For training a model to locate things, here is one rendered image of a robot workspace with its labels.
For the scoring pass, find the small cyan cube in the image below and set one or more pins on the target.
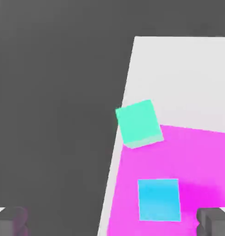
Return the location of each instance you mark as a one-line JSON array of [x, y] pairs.
[[158, 200]]

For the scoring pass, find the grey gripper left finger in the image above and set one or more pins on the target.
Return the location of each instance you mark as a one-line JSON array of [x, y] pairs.
[[7, 223]]

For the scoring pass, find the small mint green cube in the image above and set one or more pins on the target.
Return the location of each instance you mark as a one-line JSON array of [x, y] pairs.
[[138, 122]]

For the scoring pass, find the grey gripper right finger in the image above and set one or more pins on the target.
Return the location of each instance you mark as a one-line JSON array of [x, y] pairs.
[[215, 223]]

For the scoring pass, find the large magenta box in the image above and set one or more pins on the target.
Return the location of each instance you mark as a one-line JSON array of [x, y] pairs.
[[187, 156]]

